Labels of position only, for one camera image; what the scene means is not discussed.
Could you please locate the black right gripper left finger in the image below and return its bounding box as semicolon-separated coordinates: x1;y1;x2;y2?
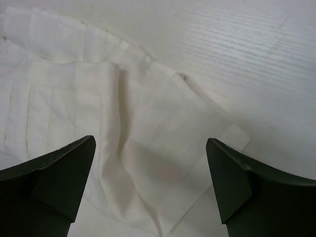
0;135;96;237

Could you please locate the white pleated skirt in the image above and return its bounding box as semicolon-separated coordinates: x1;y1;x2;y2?
0;6;250;237

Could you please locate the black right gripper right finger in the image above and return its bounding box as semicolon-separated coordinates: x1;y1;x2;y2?
206;138;316;237

